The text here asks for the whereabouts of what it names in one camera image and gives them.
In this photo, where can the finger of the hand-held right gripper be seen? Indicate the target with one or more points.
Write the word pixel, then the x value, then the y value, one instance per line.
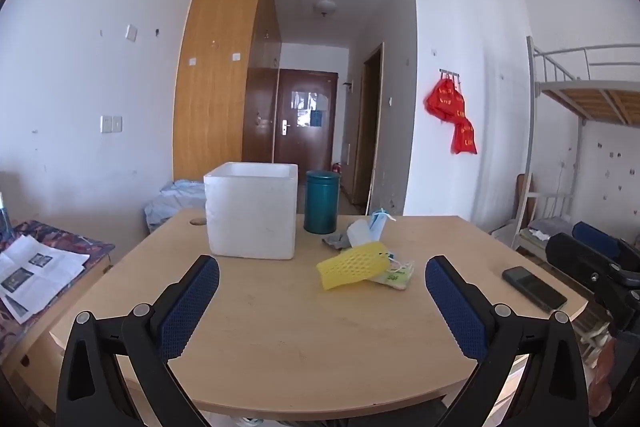
pixel 575 252
pixel 600 239

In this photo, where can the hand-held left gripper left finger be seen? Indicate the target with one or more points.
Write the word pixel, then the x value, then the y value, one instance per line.
pixel 192 302

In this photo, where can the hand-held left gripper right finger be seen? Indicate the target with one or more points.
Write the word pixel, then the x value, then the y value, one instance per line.
pixel 455 307

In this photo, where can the green floral tissue pack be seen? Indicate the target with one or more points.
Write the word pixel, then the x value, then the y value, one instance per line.
pixel 400 278

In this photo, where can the white foam box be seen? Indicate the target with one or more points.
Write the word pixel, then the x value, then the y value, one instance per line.
pixel 250 217

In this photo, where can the yellow foam net sleeve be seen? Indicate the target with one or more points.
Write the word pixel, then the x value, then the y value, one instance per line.
pixel 350 264

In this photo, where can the black smartphone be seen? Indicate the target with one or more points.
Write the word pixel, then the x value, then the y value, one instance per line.
pixel 534 288

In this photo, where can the pale blue bedsheet pile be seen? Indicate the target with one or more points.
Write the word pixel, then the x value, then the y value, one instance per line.
pixel 175 202

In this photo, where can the blue face mask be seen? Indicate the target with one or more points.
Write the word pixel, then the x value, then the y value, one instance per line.
pixel 376 224

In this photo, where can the white folded cloth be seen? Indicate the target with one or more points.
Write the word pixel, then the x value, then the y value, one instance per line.
pixel 359 233

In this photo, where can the dark patterned blanket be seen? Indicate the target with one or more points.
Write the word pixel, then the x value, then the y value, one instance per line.
pixel 75 239

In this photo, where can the metal bunk bed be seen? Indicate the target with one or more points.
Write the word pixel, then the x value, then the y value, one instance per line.
pixel 582 94

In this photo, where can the red plastic bag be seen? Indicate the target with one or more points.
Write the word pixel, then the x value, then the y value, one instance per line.
pixel 465 139
pixel 444 99

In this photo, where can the printed newspaper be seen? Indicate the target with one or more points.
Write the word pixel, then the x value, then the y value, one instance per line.
pixel 35 272

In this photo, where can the teal round tin canister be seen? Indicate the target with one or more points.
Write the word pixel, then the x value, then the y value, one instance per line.
pixel 321 202

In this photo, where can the dark brown entrance door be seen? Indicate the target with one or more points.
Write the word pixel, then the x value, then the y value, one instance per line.
pixel 305 142

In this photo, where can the clear plastic bottle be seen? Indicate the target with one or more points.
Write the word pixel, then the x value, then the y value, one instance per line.
pixel 5 217

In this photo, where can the blue door notice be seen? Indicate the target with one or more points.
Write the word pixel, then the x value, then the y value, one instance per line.
pixel 316 117

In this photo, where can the white door notice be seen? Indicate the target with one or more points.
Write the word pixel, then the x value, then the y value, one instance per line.
pixel 304 100

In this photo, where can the tall wooden wardrobe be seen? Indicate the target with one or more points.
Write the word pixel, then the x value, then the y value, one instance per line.
pixel 220 72

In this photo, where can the round ceiling lamp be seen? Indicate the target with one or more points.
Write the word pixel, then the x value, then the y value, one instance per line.
pixel 325 7

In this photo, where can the white double wall socket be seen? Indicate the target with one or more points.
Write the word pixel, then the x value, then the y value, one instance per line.
pixel 111 123

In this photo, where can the brown side door frame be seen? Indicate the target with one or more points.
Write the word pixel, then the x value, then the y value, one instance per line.
pixel 369 127

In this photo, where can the metal wall hook rack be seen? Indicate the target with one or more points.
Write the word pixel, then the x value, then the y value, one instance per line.
pixel 449 72

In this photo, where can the white light switch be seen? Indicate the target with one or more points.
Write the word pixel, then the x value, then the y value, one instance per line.
pixel 131 33

